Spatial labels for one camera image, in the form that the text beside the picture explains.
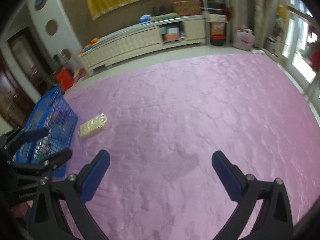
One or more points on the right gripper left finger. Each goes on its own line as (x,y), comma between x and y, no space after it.
(47,220)

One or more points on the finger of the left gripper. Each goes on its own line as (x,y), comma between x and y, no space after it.
(12,141)
(52,158)

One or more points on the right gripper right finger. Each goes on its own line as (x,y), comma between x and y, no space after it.
(274,220)

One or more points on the blue plastic basket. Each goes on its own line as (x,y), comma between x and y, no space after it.
(49,129)

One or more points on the green cracker package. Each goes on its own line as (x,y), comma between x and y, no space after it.
(93,125)

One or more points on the red bag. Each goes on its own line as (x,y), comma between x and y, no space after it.
(65,80)

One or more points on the pink quilted tablecloth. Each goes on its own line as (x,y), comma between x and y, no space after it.
(164,123)

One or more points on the oranges on cabinet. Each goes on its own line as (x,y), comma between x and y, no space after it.
(89,46)

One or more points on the pink shopping bag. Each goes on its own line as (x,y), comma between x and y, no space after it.
(244,39)

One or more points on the cream TV cabinet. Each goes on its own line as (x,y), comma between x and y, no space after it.
(144,38)

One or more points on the cardboard box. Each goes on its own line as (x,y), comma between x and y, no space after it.
(187,8)

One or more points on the white metal shelf rack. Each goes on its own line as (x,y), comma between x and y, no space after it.
(217,17)

